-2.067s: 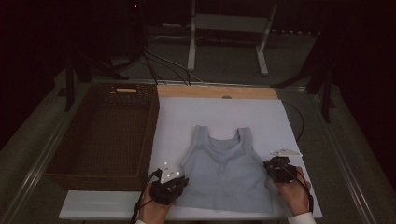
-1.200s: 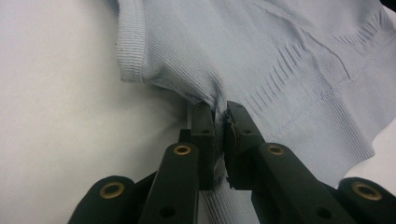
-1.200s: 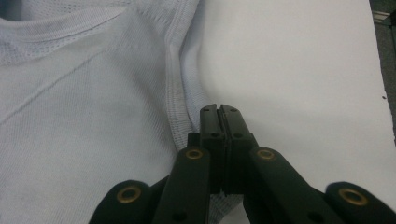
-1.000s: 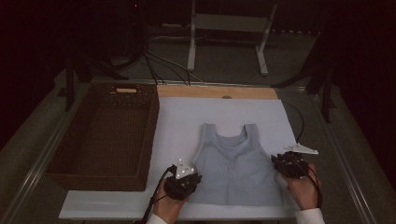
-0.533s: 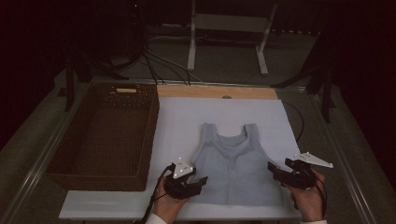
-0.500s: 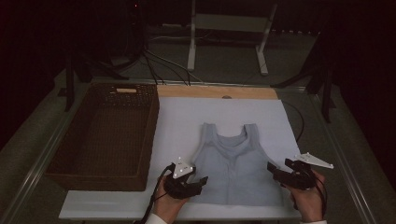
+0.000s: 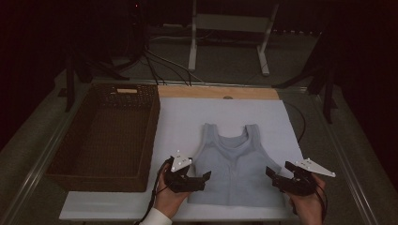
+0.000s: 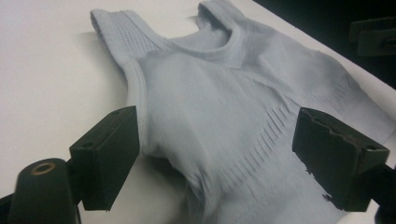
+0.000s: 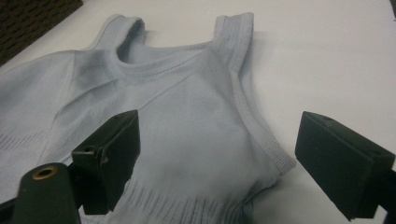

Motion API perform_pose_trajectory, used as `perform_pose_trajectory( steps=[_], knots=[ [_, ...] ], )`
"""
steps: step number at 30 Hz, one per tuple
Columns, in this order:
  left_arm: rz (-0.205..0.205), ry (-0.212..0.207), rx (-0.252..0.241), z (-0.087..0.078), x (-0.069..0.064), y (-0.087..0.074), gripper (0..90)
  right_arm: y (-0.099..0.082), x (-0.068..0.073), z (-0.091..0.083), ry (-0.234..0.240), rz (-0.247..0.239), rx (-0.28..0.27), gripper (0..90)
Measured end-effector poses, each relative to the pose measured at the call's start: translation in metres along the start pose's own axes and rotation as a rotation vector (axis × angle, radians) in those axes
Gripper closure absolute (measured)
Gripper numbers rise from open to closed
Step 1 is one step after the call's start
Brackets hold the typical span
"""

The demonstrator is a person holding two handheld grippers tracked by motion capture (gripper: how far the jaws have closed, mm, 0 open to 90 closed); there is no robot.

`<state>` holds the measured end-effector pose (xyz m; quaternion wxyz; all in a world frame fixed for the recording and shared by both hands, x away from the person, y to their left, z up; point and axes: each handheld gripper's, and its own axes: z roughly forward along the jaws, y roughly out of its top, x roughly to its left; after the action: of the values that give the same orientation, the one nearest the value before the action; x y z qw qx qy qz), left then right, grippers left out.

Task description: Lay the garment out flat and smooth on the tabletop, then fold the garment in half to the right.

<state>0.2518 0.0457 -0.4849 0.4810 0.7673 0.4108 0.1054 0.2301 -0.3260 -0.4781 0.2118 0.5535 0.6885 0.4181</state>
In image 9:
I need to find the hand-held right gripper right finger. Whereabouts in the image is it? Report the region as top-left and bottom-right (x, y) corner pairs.
(294, 111), (396, 221)

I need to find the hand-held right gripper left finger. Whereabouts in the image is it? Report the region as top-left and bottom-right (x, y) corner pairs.
(71, 109), (141, 216)

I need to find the light blue tank top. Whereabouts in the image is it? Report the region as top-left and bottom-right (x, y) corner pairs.
(0, 12), (297, 224)

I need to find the brown wicker basket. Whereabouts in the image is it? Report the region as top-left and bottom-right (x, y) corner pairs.
(0, 0), (84, 66)

